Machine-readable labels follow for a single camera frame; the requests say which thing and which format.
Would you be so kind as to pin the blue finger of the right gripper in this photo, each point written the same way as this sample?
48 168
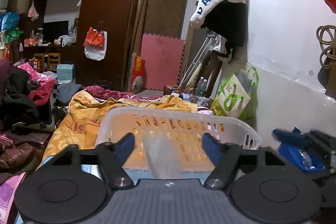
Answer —
294 137

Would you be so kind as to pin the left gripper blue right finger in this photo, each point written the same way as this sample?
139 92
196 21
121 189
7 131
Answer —
224 157

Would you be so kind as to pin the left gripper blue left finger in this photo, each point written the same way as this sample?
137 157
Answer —
112 157

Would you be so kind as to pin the clear bagged grey packet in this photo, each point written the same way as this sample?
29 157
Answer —
160 157

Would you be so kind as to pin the blue non-woven shopping bag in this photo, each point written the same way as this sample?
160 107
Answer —
307 161

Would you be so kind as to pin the clear plastic perforated basket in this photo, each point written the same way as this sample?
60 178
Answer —
184 132

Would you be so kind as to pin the yellow orange floral blanket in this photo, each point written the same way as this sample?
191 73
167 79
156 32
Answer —
88 107

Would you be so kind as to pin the green and white tote bag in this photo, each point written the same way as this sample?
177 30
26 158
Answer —
237 96

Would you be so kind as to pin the teal box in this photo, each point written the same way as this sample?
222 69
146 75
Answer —
65 73

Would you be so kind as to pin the pink foam mat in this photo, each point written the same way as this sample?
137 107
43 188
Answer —
163 57

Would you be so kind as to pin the pink floral bedding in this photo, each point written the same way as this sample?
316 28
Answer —
36 76

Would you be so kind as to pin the orange and white hanging bag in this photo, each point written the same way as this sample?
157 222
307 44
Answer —
95 44

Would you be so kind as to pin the metal crutches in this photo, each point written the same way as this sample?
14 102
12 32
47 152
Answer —
208 44

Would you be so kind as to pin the white hoodie with blue letters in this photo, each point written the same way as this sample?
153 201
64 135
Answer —
226 18

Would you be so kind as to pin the brown wooden board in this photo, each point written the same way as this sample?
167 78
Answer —
165 17

